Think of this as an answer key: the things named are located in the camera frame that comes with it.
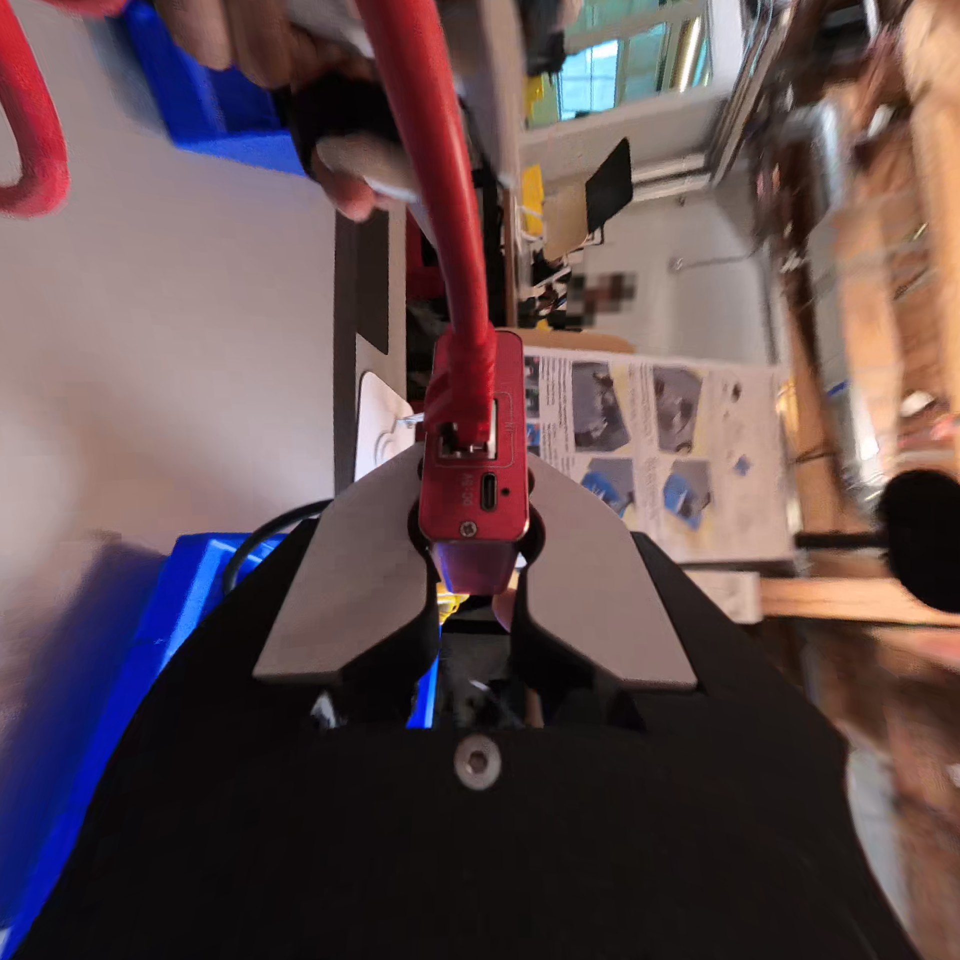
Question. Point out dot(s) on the dark wooden display board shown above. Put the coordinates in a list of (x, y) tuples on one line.
[(609, 187)]

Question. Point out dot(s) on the dark round object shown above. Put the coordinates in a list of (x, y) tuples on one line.
[(922, 540)]

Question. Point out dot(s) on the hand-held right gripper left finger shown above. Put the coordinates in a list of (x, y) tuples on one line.
[(352, 585)]

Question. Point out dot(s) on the person's left hand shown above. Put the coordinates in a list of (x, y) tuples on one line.
[(232, 37)]

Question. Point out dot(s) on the wooden instruction board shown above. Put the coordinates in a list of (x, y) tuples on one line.
[(675, 465)]

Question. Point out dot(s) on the person's right hand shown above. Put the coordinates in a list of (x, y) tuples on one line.
[(505, 611)]

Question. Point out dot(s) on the red metal ethernet adapter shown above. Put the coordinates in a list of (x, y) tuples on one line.
[(472, 517)]

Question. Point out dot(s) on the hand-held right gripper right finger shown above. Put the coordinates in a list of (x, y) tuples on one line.
[(607, 592)]

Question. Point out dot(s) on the white board stand base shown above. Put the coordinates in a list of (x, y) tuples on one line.
[(375, 420)]

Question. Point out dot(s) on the blue plastic bin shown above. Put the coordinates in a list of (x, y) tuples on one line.
[(112, 712), (217, 112)]

